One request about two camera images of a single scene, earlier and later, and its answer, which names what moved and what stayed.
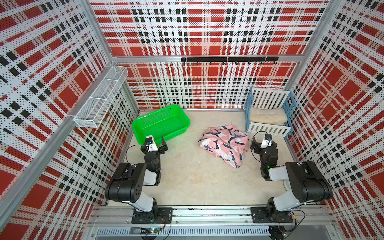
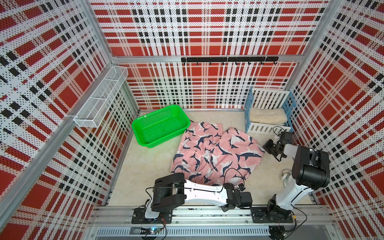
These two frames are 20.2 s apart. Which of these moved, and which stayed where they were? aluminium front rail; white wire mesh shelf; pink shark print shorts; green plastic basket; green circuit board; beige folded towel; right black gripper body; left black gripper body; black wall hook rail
Moved: right black gripper body; pink shark print shorts; left black gripper body
Stayed: white wire mesh shelf; green plastic basket; green circuit board; aluminium front rail; beige folded towel; black wall hook rail
